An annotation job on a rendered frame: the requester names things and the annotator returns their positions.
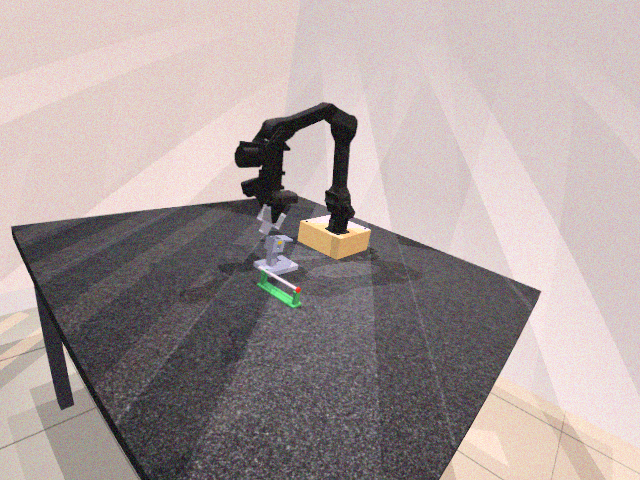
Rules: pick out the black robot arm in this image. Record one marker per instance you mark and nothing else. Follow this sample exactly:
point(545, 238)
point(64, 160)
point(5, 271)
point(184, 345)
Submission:
point(269, 154)

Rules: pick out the white pin with red cap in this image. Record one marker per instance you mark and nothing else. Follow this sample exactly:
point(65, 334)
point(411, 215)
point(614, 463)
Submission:
point(297, 290)

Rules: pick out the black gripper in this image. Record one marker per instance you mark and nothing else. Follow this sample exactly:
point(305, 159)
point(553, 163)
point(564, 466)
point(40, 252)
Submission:
point(279, 198)

